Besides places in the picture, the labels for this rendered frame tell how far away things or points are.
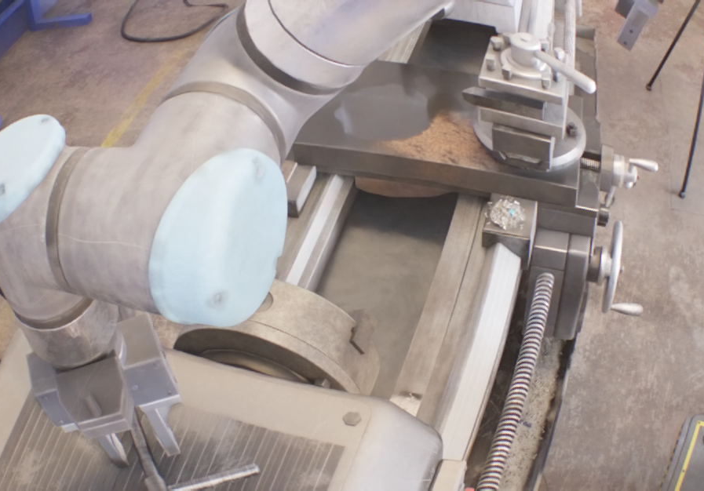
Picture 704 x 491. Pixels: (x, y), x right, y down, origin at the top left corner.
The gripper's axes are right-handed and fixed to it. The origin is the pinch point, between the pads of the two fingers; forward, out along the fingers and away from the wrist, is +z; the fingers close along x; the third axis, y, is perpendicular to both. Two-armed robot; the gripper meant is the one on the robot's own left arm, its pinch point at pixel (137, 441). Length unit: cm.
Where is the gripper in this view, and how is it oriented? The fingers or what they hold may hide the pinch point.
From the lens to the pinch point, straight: 73.3
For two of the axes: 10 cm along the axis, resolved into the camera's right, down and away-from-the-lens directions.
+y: -3.7, -6.3, 6.8
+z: 0.9, 7.1, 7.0
